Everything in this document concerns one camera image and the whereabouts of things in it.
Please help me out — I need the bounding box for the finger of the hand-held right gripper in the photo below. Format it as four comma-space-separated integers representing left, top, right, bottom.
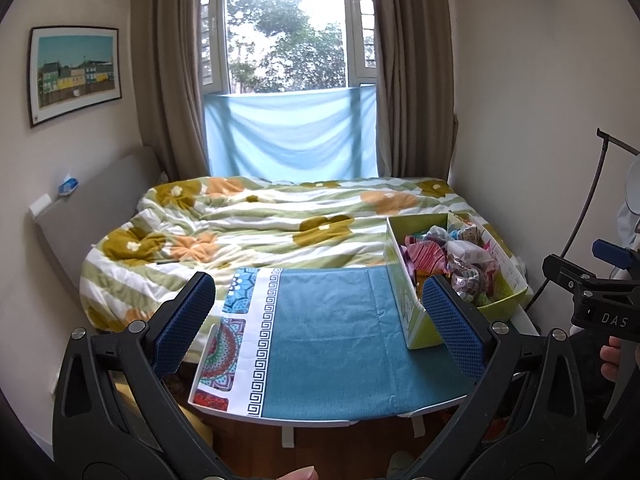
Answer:
592, 239, 640, 281
544, 254, 598, 306

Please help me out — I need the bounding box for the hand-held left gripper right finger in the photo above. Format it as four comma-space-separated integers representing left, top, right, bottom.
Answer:
400, 273, 590, 480

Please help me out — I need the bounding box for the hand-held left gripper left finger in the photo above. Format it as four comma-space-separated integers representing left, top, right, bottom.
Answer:
51, 271, 232, 480

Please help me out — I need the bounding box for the green cardboard box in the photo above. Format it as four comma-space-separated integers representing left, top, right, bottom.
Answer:
386, 211, 535, 351

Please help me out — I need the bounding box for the pile of snacks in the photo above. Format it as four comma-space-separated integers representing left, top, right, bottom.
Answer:
400, 217, 521, 306

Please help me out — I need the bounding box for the person's right hand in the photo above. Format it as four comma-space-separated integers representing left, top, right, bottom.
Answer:
599, 337, 623, 383

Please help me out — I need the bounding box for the floral striped blanket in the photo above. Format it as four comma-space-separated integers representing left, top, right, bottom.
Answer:
80, 176, 501, 331

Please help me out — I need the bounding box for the blue patterned tablecloth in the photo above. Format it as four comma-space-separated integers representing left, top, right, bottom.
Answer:
187, 266, 481, 421

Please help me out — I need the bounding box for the grey headboard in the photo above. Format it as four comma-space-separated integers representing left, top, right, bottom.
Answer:
30, 146, 161, 331

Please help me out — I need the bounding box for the white folding table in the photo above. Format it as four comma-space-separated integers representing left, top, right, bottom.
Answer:
187, 395, 481, 448

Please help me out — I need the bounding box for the light blue window cloth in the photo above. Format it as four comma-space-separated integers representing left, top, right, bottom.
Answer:
204, 86, 378, 181

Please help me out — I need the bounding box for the brown curtain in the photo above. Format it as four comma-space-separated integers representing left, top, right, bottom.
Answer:
137, 0, 211, 181
367, 0, 458, 178

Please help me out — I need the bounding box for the framed houses picture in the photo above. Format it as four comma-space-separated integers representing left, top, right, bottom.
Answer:
27, 26, 122, 128

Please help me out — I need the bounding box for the white frame window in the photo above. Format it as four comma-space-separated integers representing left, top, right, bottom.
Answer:
200, 0, 378, 96

